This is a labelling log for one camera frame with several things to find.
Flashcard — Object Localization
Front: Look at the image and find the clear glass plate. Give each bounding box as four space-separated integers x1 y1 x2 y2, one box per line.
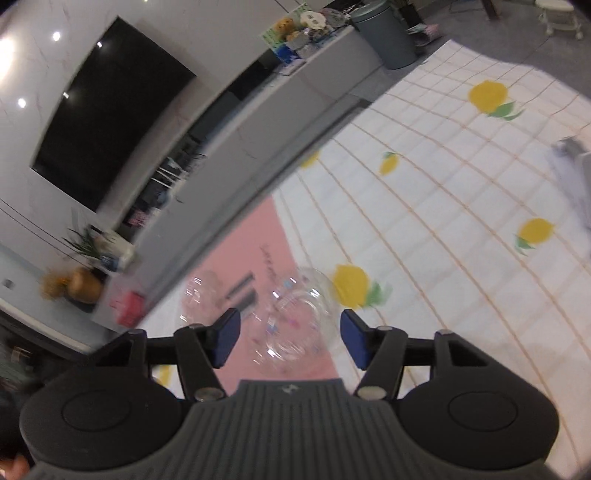
180 270 238 326
247 267 338 380

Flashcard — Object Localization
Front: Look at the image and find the pink plastic basket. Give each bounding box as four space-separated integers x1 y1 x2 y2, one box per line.
110 291 145 329

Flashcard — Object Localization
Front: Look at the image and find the golden vase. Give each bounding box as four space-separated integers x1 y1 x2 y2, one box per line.
67 268 103 305

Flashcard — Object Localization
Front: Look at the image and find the blue vase green plant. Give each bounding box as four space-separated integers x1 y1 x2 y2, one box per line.
62 225 119 272

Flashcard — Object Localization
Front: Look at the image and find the white wifi router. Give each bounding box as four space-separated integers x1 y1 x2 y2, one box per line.
151 157 185 188

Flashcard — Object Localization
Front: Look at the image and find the white tv console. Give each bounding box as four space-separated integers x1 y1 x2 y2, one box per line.
91 27 382 331

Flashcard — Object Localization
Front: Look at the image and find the grey phone stand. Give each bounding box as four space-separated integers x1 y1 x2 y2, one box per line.
550 137 591 229

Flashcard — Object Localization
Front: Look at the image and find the grey trash bin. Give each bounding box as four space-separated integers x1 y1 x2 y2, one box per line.
349 1 417 70

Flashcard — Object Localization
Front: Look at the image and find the teddy bear toy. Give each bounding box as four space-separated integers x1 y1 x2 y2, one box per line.
273 17 300 42

